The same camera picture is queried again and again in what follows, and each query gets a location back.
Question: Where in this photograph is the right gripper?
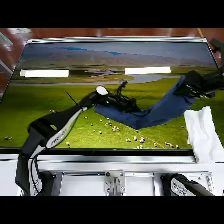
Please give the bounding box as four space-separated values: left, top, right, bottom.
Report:
183 69 216 100

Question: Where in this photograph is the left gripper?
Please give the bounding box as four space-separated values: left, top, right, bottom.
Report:
107 93 142 113

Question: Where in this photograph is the blue T-shirt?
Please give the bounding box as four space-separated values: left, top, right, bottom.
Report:
94 75 198 131

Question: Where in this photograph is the white garment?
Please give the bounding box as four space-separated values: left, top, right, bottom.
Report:
183 105 224 165

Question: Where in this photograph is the silver frame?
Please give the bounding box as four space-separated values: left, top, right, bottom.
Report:
0 35 224 197

